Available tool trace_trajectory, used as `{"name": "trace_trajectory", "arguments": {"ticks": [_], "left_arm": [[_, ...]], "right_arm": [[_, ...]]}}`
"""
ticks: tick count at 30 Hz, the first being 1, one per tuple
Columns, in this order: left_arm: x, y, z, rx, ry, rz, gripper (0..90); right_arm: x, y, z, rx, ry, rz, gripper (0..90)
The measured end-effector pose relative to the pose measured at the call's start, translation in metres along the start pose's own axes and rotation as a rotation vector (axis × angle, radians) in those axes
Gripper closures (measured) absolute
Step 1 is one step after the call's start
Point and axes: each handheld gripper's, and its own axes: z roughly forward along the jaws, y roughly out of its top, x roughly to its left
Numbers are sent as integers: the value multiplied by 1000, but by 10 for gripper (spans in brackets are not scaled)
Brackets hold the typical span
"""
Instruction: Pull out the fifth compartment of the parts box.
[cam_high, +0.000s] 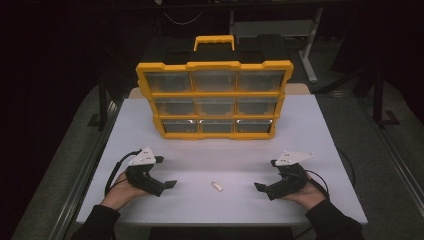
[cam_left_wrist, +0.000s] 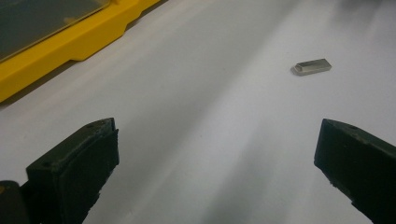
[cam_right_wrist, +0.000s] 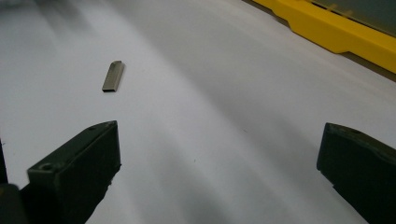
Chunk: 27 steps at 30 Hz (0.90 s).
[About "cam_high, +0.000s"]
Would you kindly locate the clear plastic organizer drawer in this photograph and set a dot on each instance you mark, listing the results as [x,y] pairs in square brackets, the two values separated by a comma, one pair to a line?
[216,126]

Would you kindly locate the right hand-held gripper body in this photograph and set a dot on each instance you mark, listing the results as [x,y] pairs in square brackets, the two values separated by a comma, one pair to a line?
[287,181]

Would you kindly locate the white desk frame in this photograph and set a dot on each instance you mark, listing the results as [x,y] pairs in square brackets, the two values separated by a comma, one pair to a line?
[308,50]

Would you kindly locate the person's left hand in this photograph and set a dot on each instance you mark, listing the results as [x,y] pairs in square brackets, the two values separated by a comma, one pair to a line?
[120,193]

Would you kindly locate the small pale stick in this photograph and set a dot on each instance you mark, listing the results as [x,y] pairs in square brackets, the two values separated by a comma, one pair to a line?
[216,186]

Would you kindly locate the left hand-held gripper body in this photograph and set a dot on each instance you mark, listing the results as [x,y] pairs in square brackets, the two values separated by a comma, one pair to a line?
[144,176]

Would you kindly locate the aluminium rail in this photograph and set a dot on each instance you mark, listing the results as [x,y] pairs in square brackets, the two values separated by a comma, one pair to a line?
[85,176]
[395,156]

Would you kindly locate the person's right hand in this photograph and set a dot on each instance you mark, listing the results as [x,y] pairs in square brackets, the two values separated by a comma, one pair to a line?
[307,196]

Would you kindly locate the black metal stand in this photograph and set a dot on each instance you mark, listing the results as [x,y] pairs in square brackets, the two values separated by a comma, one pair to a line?
[378,100]
[102,106]

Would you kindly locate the set of clear plastic drawers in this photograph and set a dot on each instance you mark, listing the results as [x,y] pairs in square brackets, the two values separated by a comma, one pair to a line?
[170,82]

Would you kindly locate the yellow black drawer organizer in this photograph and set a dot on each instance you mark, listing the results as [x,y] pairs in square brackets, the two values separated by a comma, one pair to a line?
[213,95]

